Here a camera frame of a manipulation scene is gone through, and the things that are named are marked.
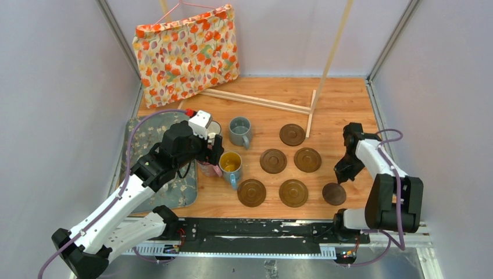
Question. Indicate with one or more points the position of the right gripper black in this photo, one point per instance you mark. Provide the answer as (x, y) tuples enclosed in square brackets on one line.
[(343, 174)]

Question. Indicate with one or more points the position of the white grey mug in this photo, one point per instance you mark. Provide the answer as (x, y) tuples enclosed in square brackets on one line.
[(214, 129)]

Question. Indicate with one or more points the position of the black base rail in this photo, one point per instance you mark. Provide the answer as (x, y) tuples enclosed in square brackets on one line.
[(251, 238)]

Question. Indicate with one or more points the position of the blue mug yellow inside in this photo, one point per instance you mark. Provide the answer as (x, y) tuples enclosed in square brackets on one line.
[(230, 164)]

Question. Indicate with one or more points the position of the small dark brown coaster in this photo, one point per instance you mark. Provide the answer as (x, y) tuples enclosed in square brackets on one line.
[(334, 194)]

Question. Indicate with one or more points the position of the floral grey tray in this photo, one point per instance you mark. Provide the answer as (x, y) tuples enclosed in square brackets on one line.
[(180, 192)]

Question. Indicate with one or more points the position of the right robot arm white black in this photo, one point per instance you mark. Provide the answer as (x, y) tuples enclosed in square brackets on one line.
[(395, 198)]

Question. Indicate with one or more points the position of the pink wire hanger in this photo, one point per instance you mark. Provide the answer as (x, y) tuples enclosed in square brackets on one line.
[(179, 5)]

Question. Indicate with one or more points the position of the pink mug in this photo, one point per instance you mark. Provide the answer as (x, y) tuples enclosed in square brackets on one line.
[(210, 170)]

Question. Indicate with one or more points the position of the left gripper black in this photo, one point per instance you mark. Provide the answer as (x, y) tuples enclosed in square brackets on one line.
[(208, 154)]

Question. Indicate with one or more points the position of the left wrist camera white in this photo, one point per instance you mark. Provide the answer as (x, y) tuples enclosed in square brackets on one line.
[(199, 122)]

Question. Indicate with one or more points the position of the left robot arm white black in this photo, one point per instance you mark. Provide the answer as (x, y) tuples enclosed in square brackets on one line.
[(89, 247)]

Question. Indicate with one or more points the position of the floral orange fabric bag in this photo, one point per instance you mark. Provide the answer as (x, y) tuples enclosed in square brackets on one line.
[(179, 59)]

